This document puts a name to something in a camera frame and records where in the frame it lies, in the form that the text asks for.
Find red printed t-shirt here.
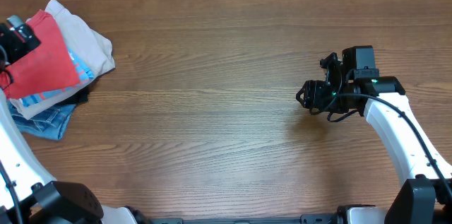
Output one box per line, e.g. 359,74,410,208
1,10,77,99

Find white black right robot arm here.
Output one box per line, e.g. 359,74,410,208
296,45,451,223

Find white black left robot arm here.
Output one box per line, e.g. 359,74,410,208
1,16,146,223

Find light blue folded t-shirt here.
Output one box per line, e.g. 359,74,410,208
19,49,95,107

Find beige folded garment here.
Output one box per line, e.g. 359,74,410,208
10,0,115,119

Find black folded garment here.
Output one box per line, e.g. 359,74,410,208
57,87,90,105

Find folded blue jeans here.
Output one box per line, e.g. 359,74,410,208
8,103,76,141

